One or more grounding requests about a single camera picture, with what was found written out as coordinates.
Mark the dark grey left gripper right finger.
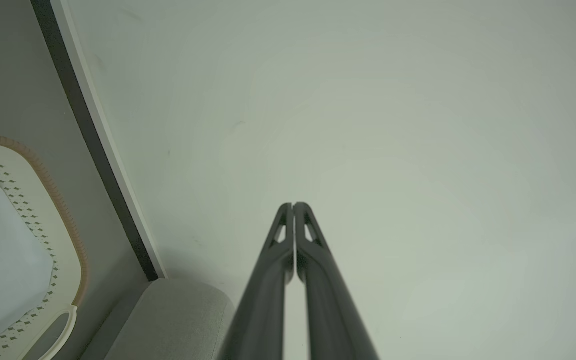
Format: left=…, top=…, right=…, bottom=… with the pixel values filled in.
left=293, top=202, right=380, bottom=360

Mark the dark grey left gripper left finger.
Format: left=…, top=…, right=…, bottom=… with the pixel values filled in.
left=218, top=202, right=295, bottom=360

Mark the white laundry basket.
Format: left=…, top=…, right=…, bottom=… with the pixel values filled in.
left=0, top=134, right=89, bottom=360

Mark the grey fabric sofa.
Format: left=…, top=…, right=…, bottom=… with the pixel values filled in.
left=80, top=278, right=235, bottom=360

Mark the white and dark baseboard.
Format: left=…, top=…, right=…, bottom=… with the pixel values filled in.
left=30, top=0, right=168, bottom=282

